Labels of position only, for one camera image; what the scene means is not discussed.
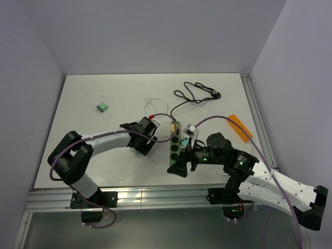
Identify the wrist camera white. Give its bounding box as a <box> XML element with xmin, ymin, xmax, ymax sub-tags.
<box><xmin>148</xmin><ymin>115</ymin><xmax>160</xmax><ymax>129</ymax></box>
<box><xmin>183</xmin><ymin>124</ymin><xmax>199</xmax><ymax>142</ymax></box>

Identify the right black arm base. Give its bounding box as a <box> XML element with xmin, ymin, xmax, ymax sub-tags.
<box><xmin>206</xmin><ymin>187</ymin><xmax>255</xmax><ymax>224</ymax></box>

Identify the aluminium rail frame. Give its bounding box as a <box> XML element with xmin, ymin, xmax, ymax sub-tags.
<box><xmin>14</xmin><ymin>74</ymin><xmax>276</xmax><ymax>248</ymax></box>

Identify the light blue thin cable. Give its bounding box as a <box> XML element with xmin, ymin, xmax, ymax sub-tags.
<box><xmin>144</xmin><ymin>98</ymin><xmax>169</xmax><ymax>121</ymax></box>

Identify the orange rectangular block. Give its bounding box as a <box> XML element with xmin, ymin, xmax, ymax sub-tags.
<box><xmin>227</xmin><ymin>114</ymin><xmax>253</xmax><ymax>143</ymax></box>

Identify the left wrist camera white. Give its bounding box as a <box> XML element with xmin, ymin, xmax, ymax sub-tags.
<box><xmin>148</xmin><ymin>115</ymin><xmax>160</xmax><ymax>129</ymax></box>

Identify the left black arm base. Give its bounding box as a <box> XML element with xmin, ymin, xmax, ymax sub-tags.
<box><xmin>70</xmin><ymin>190</ymin><xmax>118</xmax><ymax>229</ymax></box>

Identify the black power cord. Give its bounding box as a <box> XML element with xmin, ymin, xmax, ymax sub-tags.
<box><xmin>170</xmin><ymin>81</ymin><xmax>222</xmax><ymax>122</ymax></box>

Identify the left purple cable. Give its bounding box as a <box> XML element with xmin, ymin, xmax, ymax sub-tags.
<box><xmin>49</xmin><ymin>113</ymin><xmax>173</xmax><ymax>208</ymax></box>

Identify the green power strip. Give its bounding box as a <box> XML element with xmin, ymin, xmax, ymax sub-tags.
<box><xmin>169</xmin><ymin>121</ymin><xmax>181</xmax><ymax>166</ymax></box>

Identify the green plug adapter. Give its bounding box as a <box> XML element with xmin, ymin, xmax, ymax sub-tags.
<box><xmin>96</xmin><ymin>102</ymin><xmax>108</xmax><ymax>113</ymax></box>

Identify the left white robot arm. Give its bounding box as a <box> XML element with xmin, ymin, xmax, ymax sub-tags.
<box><xmin>47</xmin><ymin>117</ymin><xmax>159</xmax><ymax>207</ymax></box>

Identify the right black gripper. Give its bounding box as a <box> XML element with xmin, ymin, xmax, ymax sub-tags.
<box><xmin>167</xmin><ymin>136</ymin><xmax>225</xmax><ymax>177</ymax></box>

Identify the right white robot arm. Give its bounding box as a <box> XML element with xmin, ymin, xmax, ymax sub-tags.
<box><xmin>167</xmin><ymin>133</ymin><xmax>328</xmax><ymax>231</ymax></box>

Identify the teal plug adapter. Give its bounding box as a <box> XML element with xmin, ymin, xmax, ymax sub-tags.
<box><xmin>180</xmin><ymin>137</ymin><xmax>189</xmax><ymax>148</ymax></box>

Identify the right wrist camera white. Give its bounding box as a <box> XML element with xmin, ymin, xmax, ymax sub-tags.
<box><xmin>183</xmin><ymin>124</ymin><xmax>199</xmax><ymax>142</ymax></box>

